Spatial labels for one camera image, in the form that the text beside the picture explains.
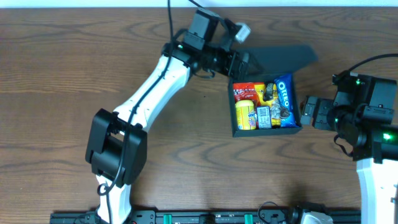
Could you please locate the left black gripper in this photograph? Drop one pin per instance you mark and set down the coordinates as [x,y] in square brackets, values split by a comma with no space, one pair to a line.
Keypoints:
[244,64]

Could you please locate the blue Oreo cookie pack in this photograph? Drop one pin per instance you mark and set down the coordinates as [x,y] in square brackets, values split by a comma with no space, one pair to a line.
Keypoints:
[284,90]

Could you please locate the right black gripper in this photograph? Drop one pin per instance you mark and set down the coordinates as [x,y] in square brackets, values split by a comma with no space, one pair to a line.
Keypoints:
[310,112]

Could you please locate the yellow Hacks candy bag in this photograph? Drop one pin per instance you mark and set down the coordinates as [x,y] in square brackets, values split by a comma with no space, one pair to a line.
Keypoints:
[273,105]

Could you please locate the red candy bag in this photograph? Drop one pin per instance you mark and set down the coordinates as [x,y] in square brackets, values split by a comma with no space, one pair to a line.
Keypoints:
[246,91]

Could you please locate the black box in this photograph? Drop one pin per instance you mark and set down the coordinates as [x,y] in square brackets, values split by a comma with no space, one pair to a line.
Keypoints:
[265,65]

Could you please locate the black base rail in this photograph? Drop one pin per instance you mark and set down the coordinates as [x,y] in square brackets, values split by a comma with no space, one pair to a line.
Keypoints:
[268,213]

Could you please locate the blue small carton box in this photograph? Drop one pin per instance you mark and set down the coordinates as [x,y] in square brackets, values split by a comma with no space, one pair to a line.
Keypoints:
[264,117]

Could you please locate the yellow Mentos gum bottle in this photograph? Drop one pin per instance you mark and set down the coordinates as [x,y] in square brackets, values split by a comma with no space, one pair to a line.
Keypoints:
[245,115]

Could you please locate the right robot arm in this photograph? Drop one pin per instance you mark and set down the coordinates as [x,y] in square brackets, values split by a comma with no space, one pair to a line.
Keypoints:
[375,154]

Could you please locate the black candy wrapper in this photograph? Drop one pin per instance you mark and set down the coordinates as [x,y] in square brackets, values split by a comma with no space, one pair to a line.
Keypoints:
[268,92]

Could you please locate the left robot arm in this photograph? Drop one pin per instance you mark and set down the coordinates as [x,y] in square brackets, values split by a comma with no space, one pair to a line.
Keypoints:
[117,143]

